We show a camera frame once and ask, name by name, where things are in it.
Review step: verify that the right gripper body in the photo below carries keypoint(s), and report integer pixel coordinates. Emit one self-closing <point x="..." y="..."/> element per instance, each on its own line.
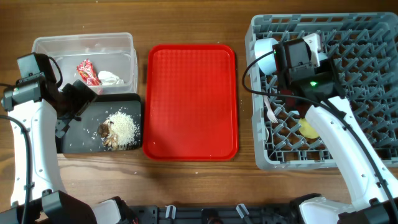
<point x="282" y="98"/>

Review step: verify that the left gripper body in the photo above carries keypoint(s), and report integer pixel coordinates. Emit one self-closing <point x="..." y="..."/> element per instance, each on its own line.
<point x="75" y="101"/>

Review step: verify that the yellow plastic cup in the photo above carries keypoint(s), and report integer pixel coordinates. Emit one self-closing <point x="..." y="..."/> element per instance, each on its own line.
<point x="306" y="130"/>

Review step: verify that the white plastic fork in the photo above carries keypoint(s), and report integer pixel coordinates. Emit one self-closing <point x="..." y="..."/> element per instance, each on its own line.
<point x="270" y="114"/>

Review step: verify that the red snack wrapper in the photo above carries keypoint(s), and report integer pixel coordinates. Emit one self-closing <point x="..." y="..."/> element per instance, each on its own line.
<point x="87" y="73"/>

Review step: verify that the white napkin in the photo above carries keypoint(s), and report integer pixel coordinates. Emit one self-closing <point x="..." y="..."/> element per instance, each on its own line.
<point x="108" y="78"/>

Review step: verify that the food scraps with rice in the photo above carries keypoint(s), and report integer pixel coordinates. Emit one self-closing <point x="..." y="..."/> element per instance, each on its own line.
<point x="101" y="130"/>

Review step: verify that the green bowl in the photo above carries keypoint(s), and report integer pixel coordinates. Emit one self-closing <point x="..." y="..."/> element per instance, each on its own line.
<point x="322" y="56"/>

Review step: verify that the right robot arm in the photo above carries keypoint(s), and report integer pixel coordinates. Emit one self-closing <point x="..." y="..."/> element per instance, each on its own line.
<point x="314" y="90"/>

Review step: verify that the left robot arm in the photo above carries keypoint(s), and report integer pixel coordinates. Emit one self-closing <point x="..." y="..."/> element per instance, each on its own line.
<point x="38" y="111"/>

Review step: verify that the grey dishwasher rack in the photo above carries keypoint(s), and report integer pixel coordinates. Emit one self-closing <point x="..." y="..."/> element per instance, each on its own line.
<point x="363" y="47"/>

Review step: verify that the black plastic tray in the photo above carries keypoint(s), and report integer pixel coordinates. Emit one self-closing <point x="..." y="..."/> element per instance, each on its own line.
<point x="131" y="101"/>

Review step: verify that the clear plastic bin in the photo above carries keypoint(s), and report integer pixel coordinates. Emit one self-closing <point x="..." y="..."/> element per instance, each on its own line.
<point x="111" y="52"/>

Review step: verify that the red serving tray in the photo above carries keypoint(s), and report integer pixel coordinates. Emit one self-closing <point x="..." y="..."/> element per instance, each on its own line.
<point x="191" y="103"/>

